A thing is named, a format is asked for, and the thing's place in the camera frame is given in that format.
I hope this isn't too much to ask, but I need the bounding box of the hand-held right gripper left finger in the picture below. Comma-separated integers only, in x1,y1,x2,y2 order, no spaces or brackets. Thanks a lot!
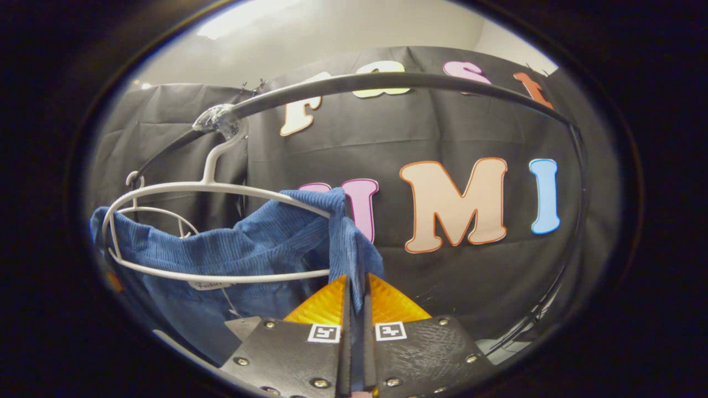
218,275,352,398

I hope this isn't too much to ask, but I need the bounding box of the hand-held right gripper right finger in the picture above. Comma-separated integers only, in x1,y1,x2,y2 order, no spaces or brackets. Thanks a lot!
362,273,498,398

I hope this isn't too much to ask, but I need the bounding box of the blue corduroy jacket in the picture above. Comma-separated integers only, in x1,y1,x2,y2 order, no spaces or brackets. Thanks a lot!
90,187,386,365

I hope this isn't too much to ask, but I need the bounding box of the white clothes hanger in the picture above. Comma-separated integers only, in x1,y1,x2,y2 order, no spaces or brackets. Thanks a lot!
101,104,332,284
113,170,200,239

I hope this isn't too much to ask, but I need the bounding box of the black clothes rack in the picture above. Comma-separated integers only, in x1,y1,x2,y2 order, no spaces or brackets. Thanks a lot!
133,71,588,357

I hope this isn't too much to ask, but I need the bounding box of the black backdrop cloth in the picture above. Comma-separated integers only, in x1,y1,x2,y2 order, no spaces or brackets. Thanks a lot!
83,46,623,354

